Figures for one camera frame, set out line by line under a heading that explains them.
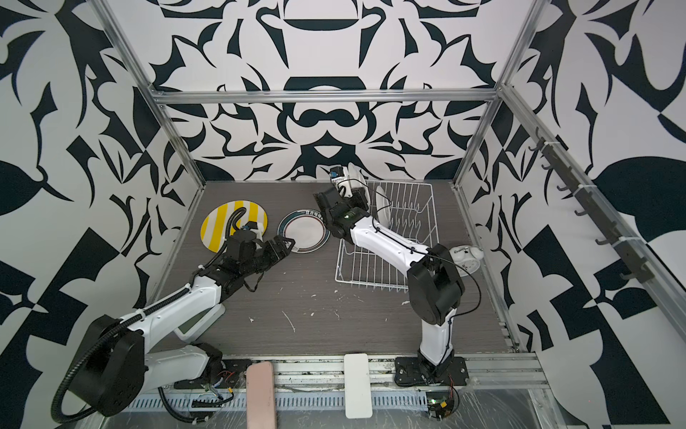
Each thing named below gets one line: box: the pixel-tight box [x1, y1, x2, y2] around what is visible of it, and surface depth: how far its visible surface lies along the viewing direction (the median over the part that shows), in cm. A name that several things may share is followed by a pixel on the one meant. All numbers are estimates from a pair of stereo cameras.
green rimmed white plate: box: [276, 209, 332, 254], surface depth 108 cm
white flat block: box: [343, 353, 373, 420], surface depth 69 cm
